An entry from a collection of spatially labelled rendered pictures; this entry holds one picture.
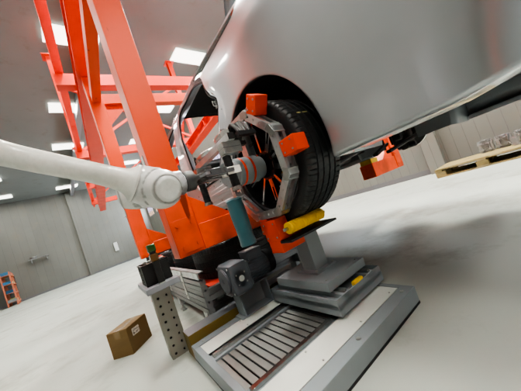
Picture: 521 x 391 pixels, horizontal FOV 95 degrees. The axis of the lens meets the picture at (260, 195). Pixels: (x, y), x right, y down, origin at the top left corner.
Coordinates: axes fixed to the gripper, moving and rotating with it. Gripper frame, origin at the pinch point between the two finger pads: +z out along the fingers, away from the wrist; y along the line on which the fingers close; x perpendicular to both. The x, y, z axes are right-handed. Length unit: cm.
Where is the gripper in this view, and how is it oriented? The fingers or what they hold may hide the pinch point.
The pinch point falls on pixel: (231, 171)
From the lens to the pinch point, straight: 99.1
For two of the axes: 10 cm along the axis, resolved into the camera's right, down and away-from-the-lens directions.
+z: 7.8, -2.6, 5.7
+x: -3.4, -9.4, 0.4
